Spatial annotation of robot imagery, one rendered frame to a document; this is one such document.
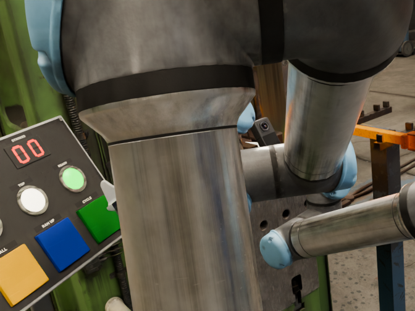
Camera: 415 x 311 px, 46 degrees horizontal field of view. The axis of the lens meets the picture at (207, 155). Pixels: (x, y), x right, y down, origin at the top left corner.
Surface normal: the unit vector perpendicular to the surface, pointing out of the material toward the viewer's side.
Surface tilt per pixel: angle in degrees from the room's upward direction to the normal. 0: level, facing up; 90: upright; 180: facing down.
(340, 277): 0
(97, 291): 90
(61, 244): 60
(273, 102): 90
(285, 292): 90
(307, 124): 128
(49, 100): 90
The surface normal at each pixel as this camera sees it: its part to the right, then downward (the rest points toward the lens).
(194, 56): 0.38, -0.02
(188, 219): 0.14, 0.01
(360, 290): -0.16, -0.94
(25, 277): 0.66, -0.45
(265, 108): 0.57, 0.17
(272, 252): -0.75, 0.32
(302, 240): -0.83, 0.11
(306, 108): -0.61, 0.76
